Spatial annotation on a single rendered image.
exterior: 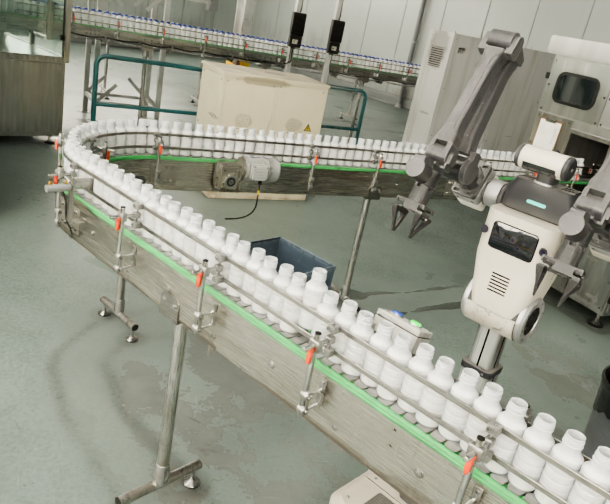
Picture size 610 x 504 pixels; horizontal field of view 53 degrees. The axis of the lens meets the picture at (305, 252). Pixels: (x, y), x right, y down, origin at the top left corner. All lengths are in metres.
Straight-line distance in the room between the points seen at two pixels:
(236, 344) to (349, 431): 0.44
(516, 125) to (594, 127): 3.41
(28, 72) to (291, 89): 2.60
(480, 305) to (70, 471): 1.68
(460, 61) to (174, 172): 4.99
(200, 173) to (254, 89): 2.59
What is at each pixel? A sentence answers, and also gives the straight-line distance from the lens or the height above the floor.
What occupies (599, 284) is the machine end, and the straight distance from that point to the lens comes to 5.14.
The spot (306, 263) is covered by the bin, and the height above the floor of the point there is 0.90.
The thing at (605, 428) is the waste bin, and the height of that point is 0.47.
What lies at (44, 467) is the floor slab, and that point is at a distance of 2.73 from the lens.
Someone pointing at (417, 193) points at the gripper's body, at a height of 1.40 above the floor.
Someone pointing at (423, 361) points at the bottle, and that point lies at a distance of 1.44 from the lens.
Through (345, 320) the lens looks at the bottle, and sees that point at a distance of 1.55.
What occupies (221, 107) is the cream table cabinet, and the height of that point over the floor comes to 0.86.
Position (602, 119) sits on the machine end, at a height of 1.48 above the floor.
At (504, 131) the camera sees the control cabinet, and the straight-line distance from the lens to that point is 8.45.
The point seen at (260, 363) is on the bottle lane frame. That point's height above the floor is 0.88.
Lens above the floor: 1.82
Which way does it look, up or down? 21 degrees down
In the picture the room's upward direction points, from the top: 12 degrees clockwise
